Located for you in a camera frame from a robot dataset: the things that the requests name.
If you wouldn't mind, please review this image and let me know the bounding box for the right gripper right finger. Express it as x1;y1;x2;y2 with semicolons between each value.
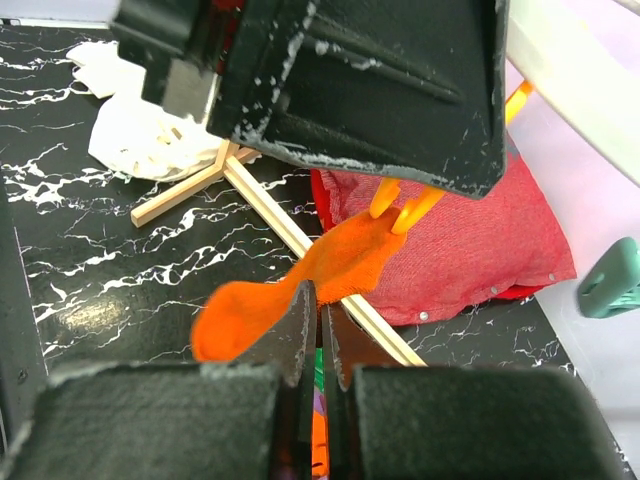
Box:
321;305;624;479

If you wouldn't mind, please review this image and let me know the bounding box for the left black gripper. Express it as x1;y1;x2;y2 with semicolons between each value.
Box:
110;1;250;125

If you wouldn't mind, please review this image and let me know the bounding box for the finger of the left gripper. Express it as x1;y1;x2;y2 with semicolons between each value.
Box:
208;1;509;198

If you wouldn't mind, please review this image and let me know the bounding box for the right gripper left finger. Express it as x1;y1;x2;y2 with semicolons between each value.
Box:
1;281;317;479

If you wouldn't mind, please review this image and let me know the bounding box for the orange clip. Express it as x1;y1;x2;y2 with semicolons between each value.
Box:
369;80;534;235

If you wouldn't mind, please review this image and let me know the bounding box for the white round sock hanger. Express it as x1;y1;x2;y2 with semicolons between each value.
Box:
506;1;639;184

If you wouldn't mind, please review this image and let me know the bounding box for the orange sock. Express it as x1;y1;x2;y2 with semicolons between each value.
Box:
191;207;407;362

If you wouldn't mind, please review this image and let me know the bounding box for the teal clip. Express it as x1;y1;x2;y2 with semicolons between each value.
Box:
576;237;639;319

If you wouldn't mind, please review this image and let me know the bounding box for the purple striped sock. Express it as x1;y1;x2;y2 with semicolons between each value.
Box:
311;348;329;479

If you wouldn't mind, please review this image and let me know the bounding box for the white crumpled cloth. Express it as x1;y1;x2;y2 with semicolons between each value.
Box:
66;41;223;182

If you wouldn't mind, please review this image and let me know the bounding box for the wooden clothes rack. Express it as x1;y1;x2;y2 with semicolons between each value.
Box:
131;140;425;366

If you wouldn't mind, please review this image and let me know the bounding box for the red patterned pillow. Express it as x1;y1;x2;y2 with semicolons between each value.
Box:
311;151;576;326

